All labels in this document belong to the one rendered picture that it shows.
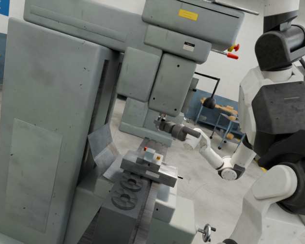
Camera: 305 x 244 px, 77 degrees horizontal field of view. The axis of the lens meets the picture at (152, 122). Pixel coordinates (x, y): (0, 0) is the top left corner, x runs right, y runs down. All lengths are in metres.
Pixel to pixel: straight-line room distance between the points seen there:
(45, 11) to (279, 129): 1.21
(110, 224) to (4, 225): 1.14
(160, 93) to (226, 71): 6.80
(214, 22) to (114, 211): 0.89
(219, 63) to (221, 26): 6.72
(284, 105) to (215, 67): 7.05
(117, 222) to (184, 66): 0.77
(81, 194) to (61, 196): 0.11
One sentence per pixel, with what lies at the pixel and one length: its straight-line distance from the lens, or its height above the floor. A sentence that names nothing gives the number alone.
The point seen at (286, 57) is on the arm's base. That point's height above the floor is 1.68.
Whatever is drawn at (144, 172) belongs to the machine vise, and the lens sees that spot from 1.21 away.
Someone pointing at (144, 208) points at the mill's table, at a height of 0.89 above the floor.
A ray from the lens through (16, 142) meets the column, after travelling 1.36.
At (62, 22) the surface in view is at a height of 1.61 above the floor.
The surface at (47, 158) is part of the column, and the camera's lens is 1.27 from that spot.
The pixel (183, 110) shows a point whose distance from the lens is 1.14.
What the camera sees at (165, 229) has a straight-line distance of 1.34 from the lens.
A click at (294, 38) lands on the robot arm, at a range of 0.79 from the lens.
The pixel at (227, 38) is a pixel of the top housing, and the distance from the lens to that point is 1.04.
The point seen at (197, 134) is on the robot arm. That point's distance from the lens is 1.04.
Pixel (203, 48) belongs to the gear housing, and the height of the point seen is 1.69.
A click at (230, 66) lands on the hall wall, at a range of 7.82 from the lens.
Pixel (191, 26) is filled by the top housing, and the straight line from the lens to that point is 1.04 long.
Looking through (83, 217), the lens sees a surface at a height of 0.51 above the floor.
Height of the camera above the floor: 1.55
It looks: 16 degrees down
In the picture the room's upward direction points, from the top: 18 degrees clockwise
